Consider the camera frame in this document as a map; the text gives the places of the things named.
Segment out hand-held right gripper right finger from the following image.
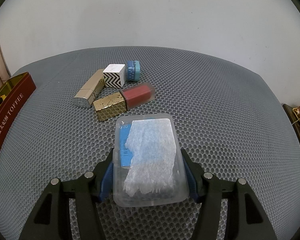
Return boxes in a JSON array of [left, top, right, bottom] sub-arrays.
[[180, 148, 288, 240]]

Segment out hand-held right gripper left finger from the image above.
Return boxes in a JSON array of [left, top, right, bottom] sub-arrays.
[[17, 148, 120, 240]]

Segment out red tin box gold interior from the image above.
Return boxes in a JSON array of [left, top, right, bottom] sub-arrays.
[[0, 72, 37, 168]]

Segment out clear box with blue insert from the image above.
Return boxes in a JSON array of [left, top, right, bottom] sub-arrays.
[[113, 113, 190, 207]]

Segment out small blue dotted tin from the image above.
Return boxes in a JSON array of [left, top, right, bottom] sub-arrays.
[[125, 60, 141, 82]]

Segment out grey mesh mat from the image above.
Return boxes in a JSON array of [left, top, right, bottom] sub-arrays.
[[0, 45, 300, 240]]

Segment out red lip gloss gold cap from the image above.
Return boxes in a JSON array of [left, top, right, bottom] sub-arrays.
[[93, 82, 156, 121]]

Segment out gold lipstick tube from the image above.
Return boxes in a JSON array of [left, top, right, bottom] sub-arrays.
[[73, 69, 106, 109]]

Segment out white cube chevron sides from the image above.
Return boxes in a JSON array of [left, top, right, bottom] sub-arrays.
[[103, 64, 127, 88]]

